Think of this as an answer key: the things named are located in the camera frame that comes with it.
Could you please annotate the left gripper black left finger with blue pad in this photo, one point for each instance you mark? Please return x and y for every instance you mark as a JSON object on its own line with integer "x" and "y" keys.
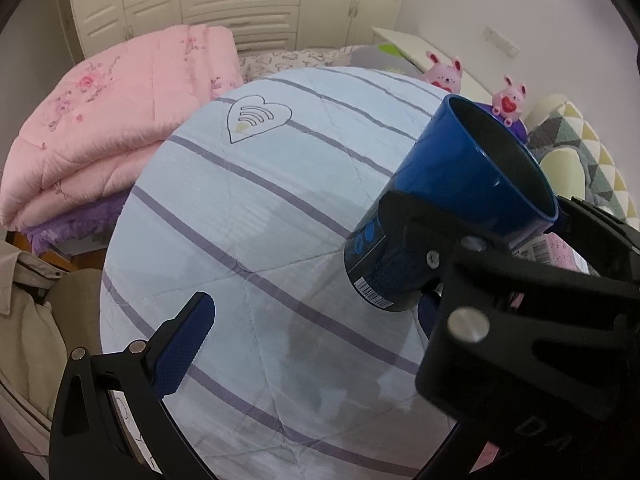
{"x": 88, "y": 440}

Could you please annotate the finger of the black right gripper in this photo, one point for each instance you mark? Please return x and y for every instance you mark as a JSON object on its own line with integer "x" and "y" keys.
{"x": 419, "y": 241}

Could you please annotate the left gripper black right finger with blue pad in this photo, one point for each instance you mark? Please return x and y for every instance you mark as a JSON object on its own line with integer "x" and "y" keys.
{"x": 427, "y": 311}

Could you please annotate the blue black tin cup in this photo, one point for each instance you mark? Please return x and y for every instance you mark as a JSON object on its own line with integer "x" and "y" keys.
{"x": 468, "y": 163}

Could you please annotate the pink green tin cup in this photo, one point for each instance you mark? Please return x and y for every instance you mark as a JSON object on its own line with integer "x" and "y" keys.
{"x": 550, "y": 249}

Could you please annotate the beige jacket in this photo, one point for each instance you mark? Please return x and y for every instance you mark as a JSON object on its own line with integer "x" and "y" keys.
{"x": 33, "y": 353}

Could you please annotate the purple pillow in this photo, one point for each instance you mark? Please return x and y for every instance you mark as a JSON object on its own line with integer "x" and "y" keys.
{"x": 517, "y": 128}

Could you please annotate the pink bunny plush right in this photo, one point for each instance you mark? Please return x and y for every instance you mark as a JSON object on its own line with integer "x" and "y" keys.
{"x": 509, "y": 101}

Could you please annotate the pink bunny plush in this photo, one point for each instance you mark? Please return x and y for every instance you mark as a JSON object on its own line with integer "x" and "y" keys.
{"x": 448, "y": 77}
{"x": 509, "y": 101}

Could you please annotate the pink bunny plush left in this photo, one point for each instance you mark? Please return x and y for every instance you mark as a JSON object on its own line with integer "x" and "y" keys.
{"x": 448, "y": 77}

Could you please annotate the triangle pattern cushion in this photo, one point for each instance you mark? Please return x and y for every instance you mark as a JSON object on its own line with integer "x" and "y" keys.
{"x": 574, "y": 159}

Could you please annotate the striped light blue tablecloth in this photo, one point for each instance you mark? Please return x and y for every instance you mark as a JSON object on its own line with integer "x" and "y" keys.
{"x": 251, "y": 200}

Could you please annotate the grey pillow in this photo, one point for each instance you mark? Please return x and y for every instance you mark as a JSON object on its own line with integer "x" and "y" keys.
{"x": 385, "y": 57}

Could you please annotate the folded purple quilt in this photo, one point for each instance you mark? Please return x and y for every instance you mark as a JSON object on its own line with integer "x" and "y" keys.
{"x": 84, "y": 229}

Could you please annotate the heart pattern bed sheet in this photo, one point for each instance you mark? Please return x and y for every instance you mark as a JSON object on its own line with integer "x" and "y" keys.
{"x": 261, "y": 65}

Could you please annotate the folded pink quilt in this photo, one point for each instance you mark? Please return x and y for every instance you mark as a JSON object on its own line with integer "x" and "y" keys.
{"x": 92, "y": 135}

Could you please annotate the wall socket plate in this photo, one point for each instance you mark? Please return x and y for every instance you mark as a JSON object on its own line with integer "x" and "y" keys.
{"x": 500, "y": 42}

